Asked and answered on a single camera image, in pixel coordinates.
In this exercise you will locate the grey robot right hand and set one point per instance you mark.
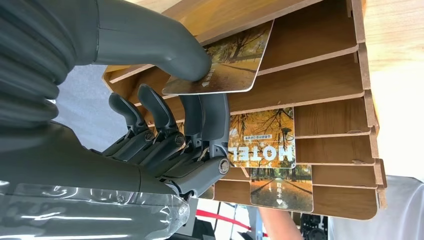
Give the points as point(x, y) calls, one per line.
point(66, 159)

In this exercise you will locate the wooden card holder rack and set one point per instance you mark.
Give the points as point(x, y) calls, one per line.
point(331, 76)

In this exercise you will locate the person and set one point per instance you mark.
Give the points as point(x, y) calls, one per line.
point(374, 212)

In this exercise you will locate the red barrier belt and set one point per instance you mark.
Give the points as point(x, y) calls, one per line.
point(222, 218)

